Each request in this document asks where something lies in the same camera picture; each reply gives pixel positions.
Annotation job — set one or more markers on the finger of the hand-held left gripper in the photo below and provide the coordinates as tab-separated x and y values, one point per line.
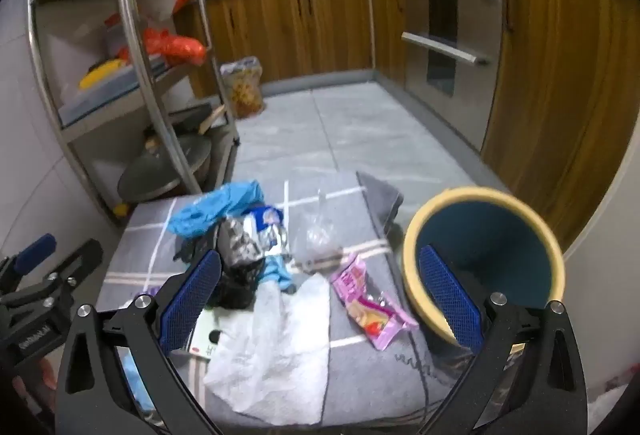
35	252
75	265

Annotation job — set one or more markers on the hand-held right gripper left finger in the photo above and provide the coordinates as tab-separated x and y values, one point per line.
192	300

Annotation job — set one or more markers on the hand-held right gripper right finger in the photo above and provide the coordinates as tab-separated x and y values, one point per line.
450	300

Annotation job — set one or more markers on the white medicine box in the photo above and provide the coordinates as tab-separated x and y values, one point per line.
205	340

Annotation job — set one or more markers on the black plastic bag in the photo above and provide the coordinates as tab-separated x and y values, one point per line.
237	285

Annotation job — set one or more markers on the yellow rimmed bowl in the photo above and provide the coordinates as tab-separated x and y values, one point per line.
490	235

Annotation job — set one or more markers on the pink snack wrapper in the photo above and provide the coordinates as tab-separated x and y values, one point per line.
360	305

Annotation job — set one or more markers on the white paper towel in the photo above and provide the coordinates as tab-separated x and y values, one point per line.
270	355

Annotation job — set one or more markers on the clear plastic bag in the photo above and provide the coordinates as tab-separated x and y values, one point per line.
315	235

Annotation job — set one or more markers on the small yellow object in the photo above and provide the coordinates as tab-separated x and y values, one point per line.
120	210

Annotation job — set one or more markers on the blue face mask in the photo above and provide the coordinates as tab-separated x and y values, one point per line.
277	272

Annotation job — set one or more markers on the silver blue wet wipes pack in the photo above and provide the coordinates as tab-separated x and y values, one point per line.
265	227

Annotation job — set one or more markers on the grey plaid mat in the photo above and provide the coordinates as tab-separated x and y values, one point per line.
360	380

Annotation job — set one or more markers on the dark round wok lid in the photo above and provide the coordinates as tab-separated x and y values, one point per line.
165	170

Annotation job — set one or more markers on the grey plastic tray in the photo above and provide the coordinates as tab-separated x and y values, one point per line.
115	97

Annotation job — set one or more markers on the yellow plastic object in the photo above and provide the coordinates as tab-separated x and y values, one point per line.
100	72

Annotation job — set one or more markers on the stainless steel built-in oven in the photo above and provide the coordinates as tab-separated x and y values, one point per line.
465	80

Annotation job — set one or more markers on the clear bag of yellow snacks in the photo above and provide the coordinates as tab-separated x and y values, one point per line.
245	85

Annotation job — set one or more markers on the wooden kitchen cabinet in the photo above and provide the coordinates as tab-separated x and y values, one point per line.
300	30
555	80

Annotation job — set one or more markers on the stainless steel shelf rack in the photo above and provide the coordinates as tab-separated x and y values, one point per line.
131	15

